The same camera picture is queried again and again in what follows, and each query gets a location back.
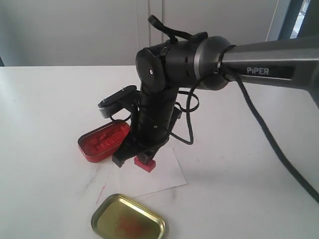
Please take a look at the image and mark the red ink pad tin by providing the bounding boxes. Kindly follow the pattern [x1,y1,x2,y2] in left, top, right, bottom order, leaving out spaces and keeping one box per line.
[78,120,131,163]

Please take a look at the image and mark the white cabinet doors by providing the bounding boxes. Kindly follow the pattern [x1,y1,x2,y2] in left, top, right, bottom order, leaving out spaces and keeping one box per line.
[0,0,289,66]

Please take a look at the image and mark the dark window frame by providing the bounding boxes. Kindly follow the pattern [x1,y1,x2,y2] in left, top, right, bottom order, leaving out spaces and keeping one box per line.
[266,0,319,41]

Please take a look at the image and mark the white paper sheet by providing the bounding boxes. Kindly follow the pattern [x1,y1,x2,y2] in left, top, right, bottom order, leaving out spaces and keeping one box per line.
[109,146,186,197]

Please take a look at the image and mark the red stamp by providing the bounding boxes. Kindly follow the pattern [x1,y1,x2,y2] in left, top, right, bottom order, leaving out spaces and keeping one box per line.
[134,156,156,173]

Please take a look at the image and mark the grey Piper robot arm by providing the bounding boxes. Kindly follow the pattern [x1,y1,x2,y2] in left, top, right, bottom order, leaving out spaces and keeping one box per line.
[106,36,319,167]

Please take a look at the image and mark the gold tin lid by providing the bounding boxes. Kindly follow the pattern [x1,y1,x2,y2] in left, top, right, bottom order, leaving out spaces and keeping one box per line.
[90,194,166,239]

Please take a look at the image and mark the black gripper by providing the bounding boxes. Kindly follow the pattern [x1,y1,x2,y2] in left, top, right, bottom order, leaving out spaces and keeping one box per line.
[112,87,178,167]

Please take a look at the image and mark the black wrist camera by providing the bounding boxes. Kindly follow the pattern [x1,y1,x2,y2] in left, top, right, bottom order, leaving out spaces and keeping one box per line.
[98,85,138,119]

